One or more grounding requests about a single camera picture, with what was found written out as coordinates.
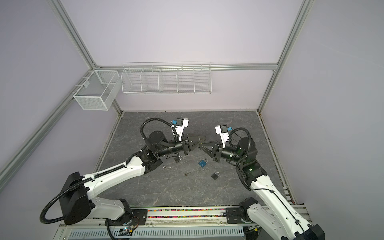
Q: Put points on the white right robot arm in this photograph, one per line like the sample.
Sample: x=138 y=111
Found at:
x=284 y=222

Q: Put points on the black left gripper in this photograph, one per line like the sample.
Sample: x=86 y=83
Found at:
x=188 y=144

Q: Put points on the white mesh box basket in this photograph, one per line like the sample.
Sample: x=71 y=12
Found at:
x=99 y=90

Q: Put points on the aluminium front mounting rail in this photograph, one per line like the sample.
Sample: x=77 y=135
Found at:
x=181 y=216

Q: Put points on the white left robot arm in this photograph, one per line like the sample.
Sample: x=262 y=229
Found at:
x=79 y=198

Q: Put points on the white wire wall basket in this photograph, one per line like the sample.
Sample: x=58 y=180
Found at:
x=167 y=78

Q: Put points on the small black padlock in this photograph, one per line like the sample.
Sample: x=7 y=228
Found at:
x=178 y=158

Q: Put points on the white ventilated cable duct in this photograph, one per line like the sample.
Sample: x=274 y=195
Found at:
x=157 y=233

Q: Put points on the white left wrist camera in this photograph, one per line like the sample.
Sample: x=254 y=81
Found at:
x=180 y=124

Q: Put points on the blue padlock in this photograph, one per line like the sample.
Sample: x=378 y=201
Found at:
x=203 y=163

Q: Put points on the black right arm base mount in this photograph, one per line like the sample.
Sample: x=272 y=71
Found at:
x=236 y=215

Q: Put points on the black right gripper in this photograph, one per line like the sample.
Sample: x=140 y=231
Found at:
x=210 y=152

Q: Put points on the aluminium frame corner post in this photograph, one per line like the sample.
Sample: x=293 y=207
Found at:
x=68 y=26

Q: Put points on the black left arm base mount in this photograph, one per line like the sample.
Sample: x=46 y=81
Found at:
x=136 y=217

